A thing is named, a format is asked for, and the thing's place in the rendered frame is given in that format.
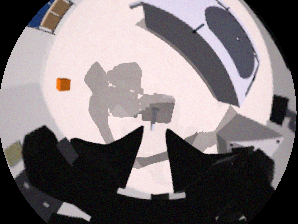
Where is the small orange cube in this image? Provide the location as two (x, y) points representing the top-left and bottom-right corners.
(56, 77), (71, 92)

